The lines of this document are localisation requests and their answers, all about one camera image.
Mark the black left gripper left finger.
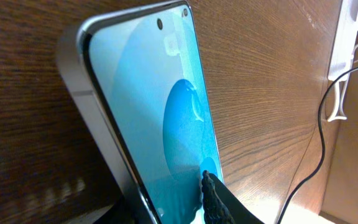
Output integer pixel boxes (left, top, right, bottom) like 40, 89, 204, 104
93, 187, 154, 224

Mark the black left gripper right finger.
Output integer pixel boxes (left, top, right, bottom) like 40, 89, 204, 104
201, 170, 263, 224

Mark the black USB charging cable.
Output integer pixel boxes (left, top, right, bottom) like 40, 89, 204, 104
275, 63, 358, 224

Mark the blue Galaxy S25 smartphone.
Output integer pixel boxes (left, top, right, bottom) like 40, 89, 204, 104
57, 1, 223, 223

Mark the white power strip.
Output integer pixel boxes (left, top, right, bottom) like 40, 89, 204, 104
328, 0, 358, 81

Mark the white power strip cord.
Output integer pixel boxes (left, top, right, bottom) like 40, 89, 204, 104
326, 42, 358, 123

